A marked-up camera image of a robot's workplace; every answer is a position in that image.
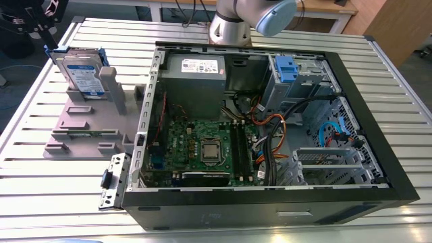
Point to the metal optical drive cage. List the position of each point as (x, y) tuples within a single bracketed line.
[(296, 88)]

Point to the black RAM slot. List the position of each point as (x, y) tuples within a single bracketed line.
[(245, 152), (237, 152)]

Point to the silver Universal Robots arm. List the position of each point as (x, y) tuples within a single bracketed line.
[(229, 27)]

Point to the black chair castor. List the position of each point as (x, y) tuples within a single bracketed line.
[(425, 51)]

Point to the wooden cabinet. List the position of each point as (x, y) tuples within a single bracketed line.
[(397, 25)]

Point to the metal disk bay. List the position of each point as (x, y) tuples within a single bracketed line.
[(330, 167)]

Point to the green motherboard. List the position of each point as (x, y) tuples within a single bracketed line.
[(181, 152)]

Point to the white framed desk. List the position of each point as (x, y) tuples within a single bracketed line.
[(154, 14)]

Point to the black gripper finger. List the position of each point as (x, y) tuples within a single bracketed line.
[(48, 38)]

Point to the hard disk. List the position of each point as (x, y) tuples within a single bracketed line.
[(82, 76)]

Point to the grey power supply unit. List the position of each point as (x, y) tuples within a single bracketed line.
[(192, 96)]

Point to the black open PC case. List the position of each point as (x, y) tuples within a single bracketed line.
[(236, 210)]

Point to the wooden top desk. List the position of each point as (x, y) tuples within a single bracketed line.
[(333, 9)]

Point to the blue plastic drive latch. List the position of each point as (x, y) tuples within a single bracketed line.
[(284, 68)]

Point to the metal card retainer bracket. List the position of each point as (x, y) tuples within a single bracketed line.
[(117, 164)]

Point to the silver CPU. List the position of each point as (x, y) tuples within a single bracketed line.
[(209, 152)]

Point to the grey parts rack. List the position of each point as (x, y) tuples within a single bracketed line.
[(94, 119)]

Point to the black office chair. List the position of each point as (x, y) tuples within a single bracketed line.
[(13, 48)]

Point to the CPU socket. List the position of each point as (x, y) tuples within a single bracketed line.
[(210, 162)]

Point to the black graphics card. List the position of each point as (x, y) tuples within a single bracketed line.
[(202, 177)]

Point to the green RAM stick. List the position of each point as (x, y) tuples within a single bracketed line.
[(84, 133)]

